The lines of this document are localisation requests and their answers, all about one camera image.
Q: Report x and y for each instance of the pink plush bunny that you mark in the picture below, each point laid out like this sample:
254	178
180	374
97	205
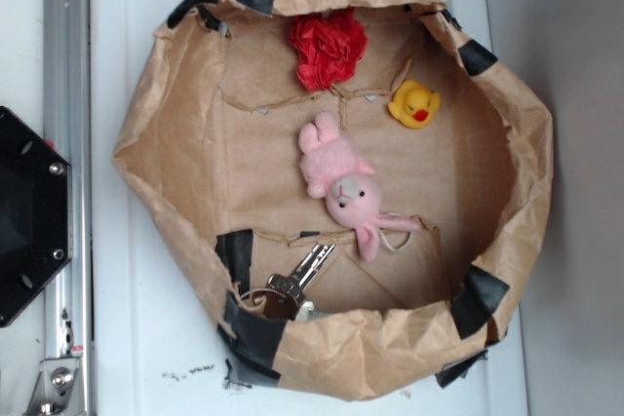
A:
335	170

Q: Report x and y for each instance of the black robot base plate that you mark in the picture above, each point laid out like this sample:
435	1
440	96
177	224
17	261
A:
34	215

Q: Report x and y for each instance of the silver keys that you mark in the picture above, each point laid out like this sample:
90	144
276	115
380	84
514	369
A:
284	297

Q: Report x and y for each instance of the aluminium frame rail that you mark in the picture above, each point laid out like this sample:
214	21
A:
69	316

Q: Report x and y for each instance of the red crumpled paper flower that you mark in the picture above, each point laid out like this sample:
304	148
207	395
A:
328	48

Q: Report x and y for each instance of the metal corner bracket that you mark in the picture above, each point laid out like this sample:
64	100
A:
58	389

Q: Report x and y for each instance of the yellow rubber duck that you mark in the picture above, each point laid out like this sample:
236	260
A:
414	105

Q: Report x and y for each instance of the white tray base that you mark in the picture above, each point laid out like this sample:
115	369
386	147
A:
156	350

